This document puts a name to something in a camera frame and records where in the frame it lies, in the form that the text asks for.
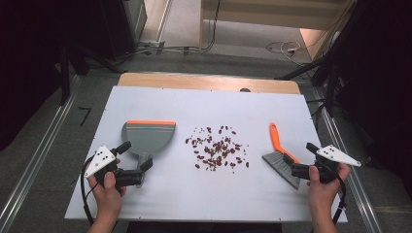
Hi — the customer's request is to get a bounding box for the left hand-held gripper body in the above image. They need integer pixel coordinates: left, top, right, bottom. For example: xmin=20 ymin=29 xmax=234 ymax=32
xmin=85 ymin=145 xmax=144 ymax=188

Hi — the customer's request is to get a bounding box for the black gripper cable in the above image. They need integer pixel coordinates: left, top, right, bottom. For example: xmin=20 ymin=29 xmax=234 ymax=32
xmin=332 ymin=174 xmax=348 ymax=225
xmin=80 ymin=154 xmax=99 ymax=226

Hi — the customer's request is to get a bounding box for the grey dustpan with orange edge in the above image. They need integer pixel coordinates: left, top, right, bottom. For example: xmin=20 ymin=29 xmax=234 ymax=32
xmin=120 ymin=119 xmax=177 ymax=188

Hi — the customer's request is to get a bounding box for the person's right hand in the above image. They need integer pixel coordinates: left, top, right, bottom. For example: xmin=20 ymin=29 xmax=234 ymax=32
xmin=308 ymin=163 xmax=352 ymax=208

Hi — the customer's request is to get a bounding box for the person's left hand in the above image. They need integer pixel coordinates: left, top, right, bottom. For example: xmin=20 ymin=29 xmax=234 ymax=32
xmin=86 ymin=172 xmax=127 ymax=219

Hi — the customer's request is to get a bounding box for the wooden table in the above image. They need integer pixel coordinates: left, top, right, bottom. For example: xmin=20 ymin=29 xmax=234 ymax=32
xmin=117 ymin=72 xmax=301 ymax=95

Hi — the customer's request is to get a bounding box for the orange brush with grey bristles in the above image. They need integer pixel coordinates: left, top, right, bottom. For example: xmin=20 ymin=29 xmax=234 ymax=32
xmin=261 ymin=121 xmax=302 ymax=190

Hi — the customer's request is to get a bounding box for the pile of red beans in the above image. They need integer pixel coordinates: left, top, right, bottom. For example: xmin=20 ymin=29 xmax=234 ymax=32
xmin=185 ymin=125 xmax=251 ymax=173

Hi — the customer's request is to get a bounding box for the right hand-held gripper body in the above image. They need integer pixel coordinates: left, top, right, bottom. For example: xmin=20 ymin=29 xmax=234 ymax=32
xmin=291 ymin=145 xmax=362 ymax=184

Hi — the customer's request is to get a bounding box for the white board sheet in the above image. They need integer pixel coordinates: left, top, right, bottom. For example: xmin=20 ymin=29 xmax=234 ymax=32
xmin=64 ymin=85 xmax=348 ymax=223

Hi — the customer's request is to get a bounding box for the dark hanging cable bundle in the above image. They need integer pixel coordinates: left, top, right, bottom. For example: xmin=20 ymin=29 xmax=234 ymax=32
xmin=135 ymin=0 xmax=223 ymax=56

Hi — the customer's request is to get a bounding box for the dark curtain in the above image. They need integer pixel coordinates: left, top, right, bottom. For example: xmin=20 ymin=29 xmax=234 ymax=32
xmin=0 ymin=0 xmax=137 ymax=151
xmin=326 ymin=0 xmax=412 ymax=183

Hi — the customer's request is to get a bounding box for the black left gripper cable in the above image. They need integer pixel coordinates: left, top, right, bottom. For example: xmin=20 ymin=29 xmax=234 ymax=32
xmin=80 ymin=154 xmax=99 ymax=226

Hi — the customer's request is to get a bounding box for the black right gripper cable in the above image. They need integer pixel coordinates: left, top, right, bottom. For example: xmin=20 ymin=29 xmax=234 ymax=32
xmin=332 ymin=174 xmax=348 ymax=225

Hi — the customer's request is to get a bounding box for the white floor cable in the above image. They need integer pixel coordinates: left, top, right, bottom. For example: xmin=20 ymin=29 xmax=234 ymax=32
xmin=265 ymin=40 xmax=313 ymax=66

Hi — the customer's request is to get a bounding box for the black metal stand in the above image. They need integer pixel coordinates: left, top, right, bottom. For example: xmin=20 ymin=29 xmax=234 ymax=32
xmin=58 ymin=43 xmax=124 ymax=106

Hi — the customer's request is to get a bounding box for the beige wooden furniture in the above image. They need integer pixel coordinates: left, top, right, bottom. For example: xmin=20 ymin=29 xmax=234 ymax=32
xmin=199 ymin=0 xmax=355 ymax=62

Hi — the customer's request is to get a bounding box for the metal floor rail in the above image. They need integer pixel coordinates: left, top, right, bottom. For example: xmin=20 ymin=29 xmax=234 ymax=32
xmin=314 ymin=88 xmax=384 ymax=233
xmin=0 ymin=75 xmax=83 ymax=233

